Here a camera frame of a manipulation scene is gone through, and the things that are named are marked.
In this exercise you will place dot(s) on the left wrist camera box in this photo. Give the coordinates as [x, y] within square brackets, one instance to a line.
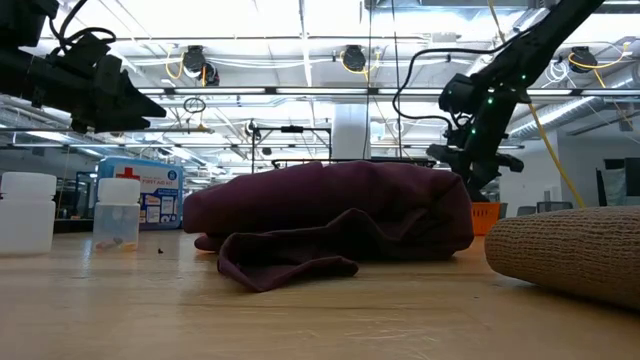
[85, 47]

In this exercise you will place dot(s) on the long ceiling light strip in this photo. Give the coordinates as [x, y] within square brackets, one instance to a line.
[320, 91]

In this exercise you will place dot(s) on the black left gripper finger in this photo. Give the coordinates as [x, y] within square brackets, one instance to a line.
[110, 125]
[135, 102]

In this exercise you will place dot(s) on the blue first aid kit box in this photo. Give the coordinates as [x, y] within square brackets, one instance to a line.
[160, 195]

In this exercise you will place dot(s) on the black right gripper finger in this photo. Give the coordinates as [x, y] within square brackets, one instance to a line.
[491, 185]
[475, 182]

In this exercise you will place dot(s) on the orange plastic basket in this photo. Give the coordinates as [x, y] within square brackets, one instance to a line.
[486, 217]

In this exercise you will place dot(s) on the clear bottle with white cap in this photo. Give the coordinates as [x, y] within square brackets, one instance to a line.
[116, 220]

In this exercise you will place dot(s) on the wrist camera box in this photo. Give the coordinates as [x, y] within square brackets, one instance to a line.
[85, 47]
[457, 92]

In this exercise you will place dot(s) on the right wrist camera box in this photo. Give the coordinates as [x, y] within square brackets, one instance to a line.
[457, 92]

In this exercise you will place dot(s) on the tan elastic bandage roll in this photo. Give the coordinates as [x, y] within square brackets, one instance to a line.
[575, 250]

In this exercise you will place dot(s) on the white opaque plastic bottle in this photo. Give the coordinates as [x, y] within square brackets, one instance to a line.
[27, 215]

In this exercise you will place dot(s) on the maroon cloth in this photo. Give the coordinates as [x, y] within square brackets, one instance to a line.
[325, 200]

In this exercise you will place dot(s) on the white building pillar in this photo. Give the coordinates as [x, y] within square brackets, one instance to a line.
[350, 130]

